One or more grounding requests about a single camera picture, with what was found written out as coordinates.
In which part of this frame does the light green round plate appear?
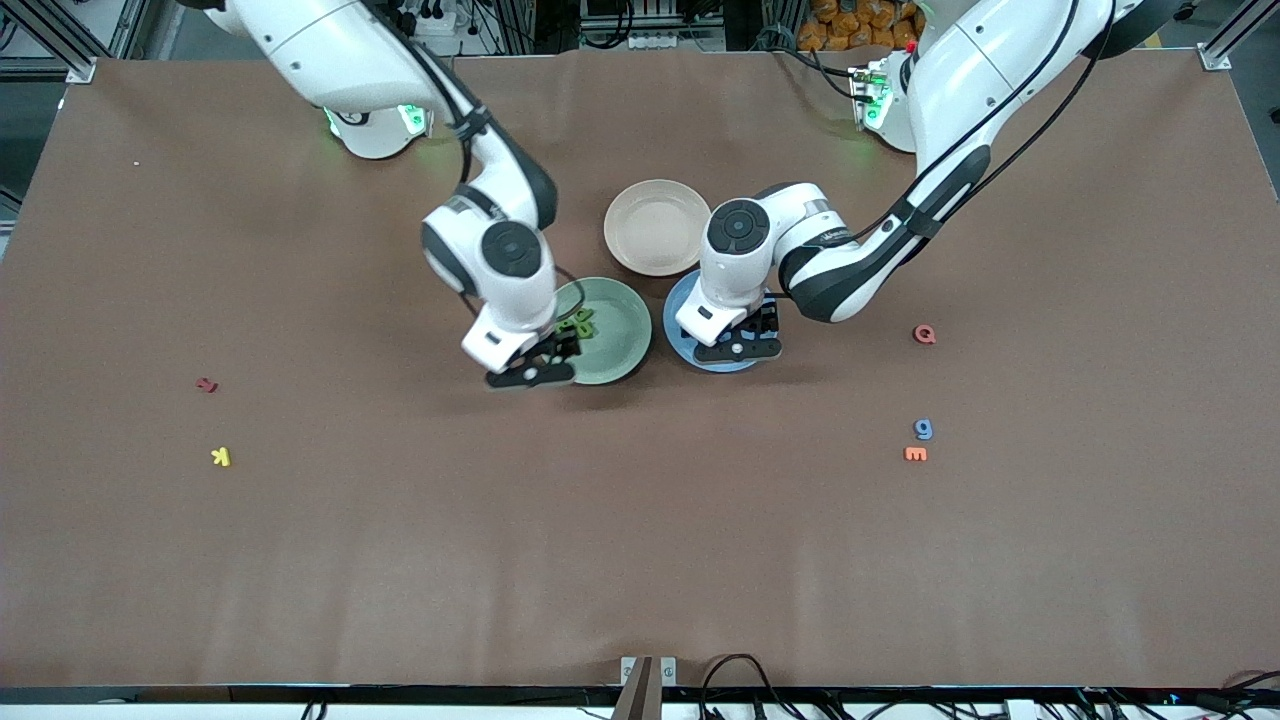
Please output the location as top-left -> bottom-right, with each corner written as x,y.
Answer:
552,277 -> 653,386

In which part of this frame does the aluminium frame post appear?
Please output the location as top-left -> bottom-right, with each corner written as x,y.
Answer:
0,0 -> 98,84
1198,0 -> 1280,73

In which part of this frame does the bag of orange fruits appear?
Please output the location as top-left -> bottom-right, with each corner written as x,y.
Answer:
797,0 -> 926,53

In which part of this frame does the blue round plate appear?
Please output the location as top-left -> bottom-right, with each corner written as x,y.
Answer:
662,268 -> 781,374

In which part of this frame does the black looped floor cable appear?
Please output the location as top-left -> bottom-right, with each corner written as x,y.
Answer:
698,654 -> 801,720

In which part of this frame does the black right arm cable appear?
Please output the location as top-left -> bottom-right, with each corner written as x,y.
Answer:
395,20 -> 589,336

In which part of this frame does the pale pink round plate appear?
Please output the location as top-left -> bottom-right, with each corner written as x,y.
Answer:
603,179 -> 713,278

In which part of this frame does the silver camera mount bracket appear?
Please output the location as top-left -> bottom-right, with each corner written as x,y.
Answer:
619,655 -> 679,720

